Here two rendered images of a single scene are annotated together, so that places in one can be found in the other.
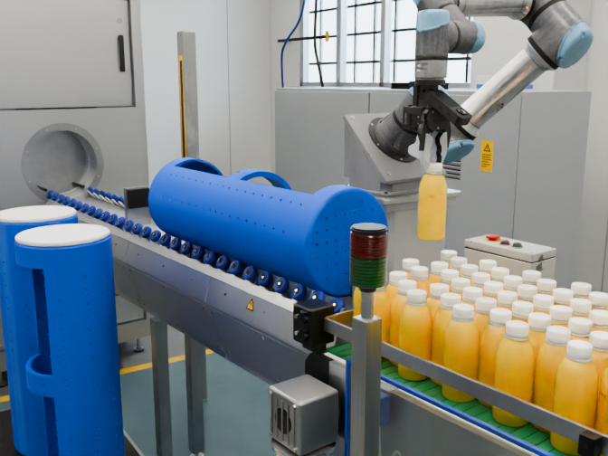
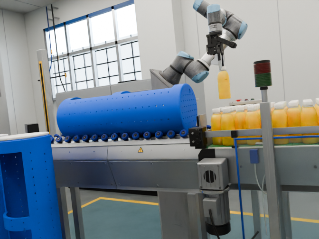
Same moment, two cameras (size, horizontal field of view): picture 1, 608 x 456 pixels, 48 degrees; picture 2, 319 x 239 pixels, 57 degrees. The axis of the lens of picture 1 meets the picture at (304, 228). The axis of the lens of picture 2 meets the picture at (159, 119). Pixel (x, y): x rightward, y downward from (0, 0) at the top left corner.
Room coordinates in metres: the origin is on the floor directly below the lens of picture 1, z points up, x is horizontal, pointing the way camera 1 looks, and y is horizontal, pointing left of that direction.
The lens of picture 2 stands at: (0.25, 0.76, 1.13)
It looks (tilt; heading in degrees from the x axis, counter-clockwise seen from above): 3 degrees down; 334
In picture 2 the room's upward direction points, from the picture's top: 6 degrees counter-clockwise
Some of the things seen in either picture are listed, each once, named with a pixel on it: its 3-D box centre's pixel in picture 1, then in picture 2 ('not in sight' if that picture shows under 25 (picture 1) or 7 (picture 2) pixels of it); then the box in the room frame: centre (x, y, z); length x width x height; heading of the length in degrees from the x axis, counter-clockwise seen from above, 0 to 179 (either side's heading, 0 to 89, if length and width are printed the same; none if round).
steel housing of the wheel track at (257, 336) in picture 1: (173, 272); (64, 160); (2.46, 0.49, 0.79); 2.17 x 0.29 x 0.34; 38
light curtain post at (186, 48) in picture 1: (193, 226); (52, 146); (3.02, 0.50, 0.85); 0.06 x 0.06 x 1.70; 38
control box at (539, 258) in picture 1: (508, 262); (247, 108); (1.65, -0.51, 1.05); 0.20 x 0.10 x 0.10; 38
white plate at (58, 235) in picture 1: (63, 234); (22, 136); (2.06, 0.74, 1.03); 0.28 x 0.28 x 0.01
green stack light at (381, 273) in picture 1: (367, 269); (263, 80); (1.11, -0.11, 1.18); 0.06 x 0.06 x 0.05
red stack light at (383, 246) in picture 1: (368, 243); (262, 68); (1.11, -0.11, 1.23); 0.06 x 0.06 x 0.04
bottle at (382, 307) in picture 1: (375, 321); (228, 128); (1.41, -0.15, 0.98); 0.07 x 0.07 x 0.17
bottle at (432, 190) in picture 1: (432, 204); (223, 84); (1.60, -0.31, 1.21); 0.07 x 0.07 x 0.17
